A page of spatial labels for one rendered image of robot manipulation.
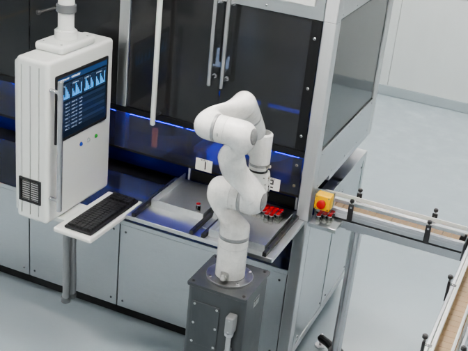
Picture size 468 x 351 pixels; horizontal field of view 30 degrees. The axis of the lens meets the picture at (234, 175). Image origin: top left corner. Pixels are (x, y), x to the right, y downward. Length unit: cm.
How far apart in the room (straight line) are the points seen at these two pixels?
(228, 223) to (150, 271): 119
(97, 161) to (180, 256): 63
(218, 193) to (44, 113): 86
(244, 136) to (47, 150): 111
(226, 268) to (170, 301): 110
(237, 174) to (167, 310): 152
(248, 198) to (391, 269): 239
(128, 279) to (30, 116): 118
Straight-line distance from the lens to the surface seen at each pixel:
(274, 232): 385
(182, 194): 409
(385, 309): 512
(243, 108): 310
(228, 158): 310
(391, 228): 399
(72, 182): 403
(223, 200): 332
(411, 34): 841
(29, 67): 372
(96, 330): 467
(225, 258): 343
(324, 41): 368
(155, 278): 448
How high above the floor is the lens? 270
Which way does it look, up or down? 25 degrees down
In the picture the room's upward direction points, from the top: 6 degrees clockwise
